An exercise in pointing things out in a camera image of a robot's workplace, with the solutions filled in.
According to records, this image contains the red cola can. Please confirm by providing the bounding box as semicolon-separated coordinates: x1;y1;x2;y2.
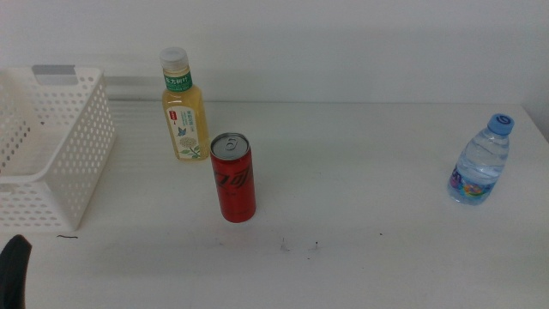
209;131;257;224

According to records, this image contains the yellow tea bottle green label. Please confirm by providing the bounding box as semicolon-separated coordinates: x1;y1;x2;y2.
159;46;211;162

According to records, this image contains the small water bottle blue cap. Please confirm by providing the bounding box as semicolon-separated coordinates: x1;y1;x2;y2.
447;112;516;206

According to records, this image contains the white perforated plastic basket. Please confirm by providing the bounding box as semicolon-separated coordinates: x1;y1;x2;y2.
0;66;117;234

